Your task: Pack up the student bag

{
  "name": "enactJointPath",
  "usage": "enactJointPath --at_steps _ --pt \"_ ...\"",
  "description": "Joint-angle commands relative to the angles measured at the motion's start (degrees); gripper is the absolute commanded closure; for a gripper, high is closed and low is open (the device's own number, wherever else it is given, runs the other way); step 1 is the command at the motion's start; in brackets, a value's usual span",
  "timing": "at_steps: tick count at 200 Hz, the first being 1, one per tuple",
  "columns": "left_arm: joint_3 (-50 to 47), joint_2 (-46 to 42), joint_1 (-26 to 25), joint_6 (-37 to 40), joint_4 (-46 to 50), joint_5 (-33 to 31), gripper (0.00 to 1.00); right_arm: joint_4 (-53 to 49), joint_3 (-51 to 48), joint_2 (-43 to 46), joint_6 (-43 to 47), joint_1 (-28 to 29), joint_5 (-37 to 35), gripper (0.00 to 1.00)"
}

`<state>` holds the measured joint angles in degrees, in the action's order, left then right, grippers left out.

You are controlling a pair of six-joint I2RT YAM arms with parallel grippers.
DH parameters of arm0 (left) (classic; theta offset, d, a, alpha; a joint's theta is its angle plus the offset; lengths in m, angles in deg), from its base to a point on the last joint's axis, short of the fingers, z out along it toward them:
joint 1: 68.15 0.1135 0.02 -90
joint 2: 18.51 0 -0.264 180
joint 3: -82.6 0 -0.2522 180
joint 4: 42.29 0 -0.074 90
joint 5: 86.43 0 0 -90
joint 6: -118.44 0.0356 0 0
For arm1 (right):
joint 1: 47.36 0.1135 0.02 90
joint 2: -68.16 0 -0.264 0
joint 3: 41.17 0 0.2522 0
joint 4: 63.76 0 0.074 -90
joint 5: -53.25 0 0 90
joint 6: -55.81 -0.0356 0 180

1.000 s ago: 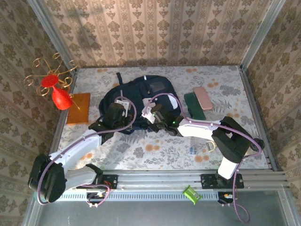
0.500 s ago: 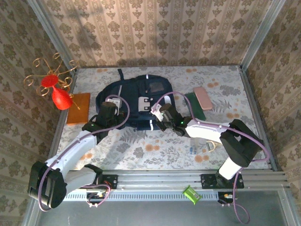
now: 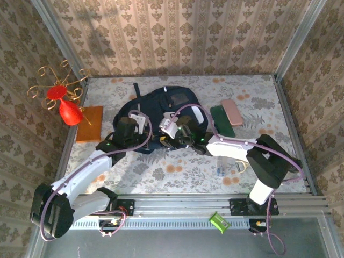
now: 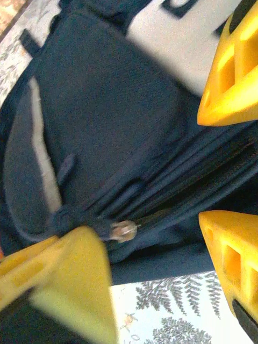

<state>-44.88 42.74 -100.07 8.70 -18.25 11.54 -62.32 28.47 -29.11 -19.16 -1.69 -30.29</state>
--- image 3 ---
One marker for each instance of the green pencil case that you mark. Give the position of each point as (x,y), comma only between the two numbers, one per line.
(221,121)

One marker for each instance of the navy blue backpack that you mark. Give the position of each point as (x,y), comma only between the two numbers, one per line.
(161,102)

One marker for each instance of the pink pencil case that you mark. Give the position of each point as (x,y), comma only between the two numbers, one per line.
(231,111)

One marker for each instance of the cream Y-shaped peeler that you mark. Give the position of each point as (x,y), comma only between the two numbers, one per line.
(242,168)

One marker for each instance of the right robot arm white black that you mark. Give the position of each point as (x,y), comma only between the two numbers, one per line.
(228,143)

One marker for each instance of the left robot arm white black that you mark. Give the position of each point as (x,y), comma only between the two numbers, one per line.
(80,174)

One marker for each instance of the orange wooden board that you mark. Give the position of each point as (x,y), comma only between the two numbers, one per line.
(90,131)

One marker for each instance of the red plastic goblet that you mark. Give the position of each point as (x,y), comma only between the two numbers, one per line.
(70,114)

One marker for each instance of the green packet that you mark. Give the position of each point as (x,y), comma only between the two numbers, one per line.
(219,222)

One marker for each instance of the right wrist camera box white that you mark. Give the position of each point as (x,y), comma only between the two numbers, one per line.
(169,129)

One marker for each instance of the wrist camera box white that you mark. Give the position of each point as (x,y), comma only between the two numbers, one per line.
(169,129)
(135,118)

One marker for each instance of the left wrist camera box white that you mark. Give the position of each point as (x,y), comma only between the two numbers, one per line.
(135,118)

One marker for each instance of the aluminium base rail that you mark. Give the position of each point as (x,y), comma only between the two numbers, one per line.
(182,204)

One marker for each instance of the aluminium frame post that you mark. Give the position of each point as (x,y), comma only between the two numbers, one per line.
(61,40)
(299,40)

